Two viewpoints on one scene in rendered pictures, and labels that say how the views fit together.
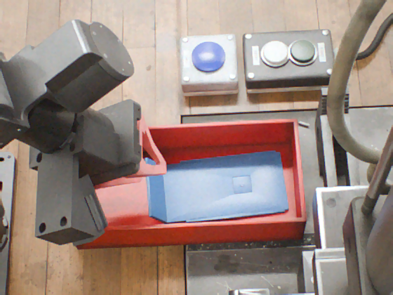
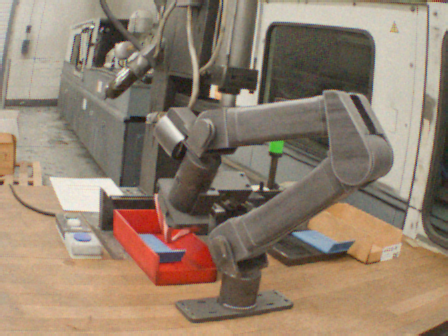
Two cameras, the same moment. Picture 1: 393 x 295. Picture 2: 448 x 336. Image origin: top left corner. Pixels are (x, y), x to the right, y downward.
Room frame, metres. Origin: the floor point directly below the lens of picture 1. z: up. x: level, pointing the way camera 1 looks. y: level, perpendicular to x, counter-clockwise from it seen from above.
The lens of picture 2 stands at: (0.80, 0.88, 1.31)
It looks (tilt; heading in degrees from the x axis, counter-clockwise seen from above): 12 degrees down; 236
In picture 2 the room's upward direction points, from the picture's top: 8 degrees clockwise
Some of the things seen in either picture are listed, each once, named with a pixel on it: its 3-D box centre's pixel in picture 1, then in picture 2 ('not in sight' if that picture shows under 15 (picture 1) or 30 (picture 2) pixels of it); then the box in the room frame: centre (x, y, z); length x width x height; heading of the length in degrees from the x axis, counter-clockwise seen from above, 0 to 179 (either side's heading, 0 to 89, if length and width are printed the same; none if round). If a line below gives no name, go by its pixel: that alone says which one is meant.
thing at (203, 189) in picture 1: (216, 183); (152, 243); (0.34, -0.01, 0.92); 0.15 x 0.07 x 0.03; 90
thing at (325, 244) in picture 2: not in sight; (323, 237); (-0.03, 0.08, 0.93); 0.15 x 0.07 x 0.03; 87
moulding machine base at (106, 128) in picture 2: not in sight; (109, 102); (-1.67, -5.68, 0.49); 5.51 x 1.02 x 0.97; 83
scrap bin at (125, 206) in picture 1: (186, 184); (160, 244); (0.34, 0.02, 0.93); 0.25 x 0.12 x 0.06; 86
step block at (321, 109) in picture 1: (333, 132); (113, 209); (0.38, -0.15, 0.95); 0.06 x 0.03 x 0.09; 176
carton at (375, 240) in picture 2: not in sight; (356, 233); (-0.14, 0.09, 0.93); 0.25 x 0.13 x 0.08; 86
